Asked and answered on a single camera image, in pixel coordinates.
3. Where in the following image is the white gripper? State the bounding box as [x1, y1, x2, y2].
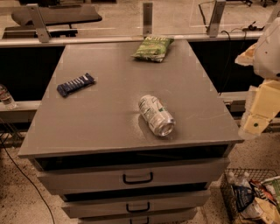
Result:
[234, 44, 280, 140]

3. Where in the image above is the green jalapeno chip bag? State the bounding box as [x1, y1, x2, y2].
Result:
[132, 36, 174, 62]

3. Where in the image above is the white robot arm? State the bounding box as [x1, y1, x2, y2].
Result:
[234, 17, 280, 140]

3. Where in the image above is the green white snack bag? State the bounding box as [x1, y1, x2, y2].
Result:
[262, 176, 280, 211]

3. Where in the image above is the blue white snack bag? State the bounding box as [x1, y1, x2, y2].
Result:
[233, 171, 255, 212]

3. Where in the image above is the red snack bag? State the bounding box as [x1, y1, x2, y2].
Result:
[249, 179, 277, 205]

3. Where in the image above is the blue rxbar blueberry bar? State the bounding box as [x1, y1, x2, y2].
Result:
[57, 73, 96, 98]

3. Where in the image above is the silver green soda can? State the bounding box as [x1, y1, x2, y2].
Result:
[138, 94, 176, 137]

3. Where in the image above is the bottom grey drawer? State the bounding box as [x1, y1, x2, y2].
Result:
[78, 207, 197, 224]

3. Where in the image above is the grey drawer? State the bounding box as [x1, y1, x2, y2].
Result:
[38, 157, 229, 195]
[78, 207, 197, 224]
[62, 190, 210, 219]

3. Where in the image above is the grey drawer cabinet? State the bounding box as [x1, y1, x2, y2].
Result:
[17, 39, 245, 224]

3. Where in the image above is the middle grey drawer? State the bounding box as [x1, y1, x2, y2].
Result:
[62, 190, 210, 219]

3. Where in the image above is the top grey drawer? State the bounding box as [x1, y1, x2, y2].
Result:
[38, 157, 229, 195]

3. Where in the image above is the clear plastic water bottle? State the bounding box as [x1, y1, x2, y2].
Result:
[0, 84, 17, 109]

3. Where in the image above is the right metal bracket post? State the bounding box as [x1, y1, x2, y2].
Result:
[206, 0, 226, 38]

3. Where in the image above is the metal bracket post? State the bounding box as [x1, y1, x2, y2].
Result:
[26, 3, 51, 43]
[206, 0, 226, 38]
[143, 3, 153, 35]

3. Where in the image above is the black wire basket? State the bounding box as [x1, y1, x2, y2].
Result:
[220, 168, 277, 224]

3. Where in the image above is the middle metal bracket post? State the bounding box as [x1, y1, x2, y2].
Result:
[143, 3, 153, 35]

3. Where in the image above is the metal rail frame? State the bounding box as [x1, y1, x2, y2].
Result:
[0, 31, 263, 48]

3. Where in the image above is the black top drawer handle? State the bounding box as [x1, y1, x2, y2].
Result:
[122, 172, 154, 185]

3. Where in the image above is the black drawer handle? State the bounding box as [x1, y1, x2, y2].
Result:
[122, 172, 154, 185]
[129, 217, 150, 224]
[126, 202, 151, 214]

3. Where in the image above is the black middle drawer handle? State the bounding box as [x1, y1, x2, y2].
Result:
[126, 202, 151, 214]

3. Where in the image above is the black bottom drawer handle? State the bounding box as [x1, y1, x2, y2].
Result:
[129, 217, 150, 224]

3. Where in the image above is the left metal bracket post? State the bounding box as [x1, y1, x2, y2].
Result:
[26, 3, 51, 43]

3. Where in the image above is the black floor cable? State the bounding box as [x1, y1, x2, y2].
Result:
[0, 136, 56, 224]

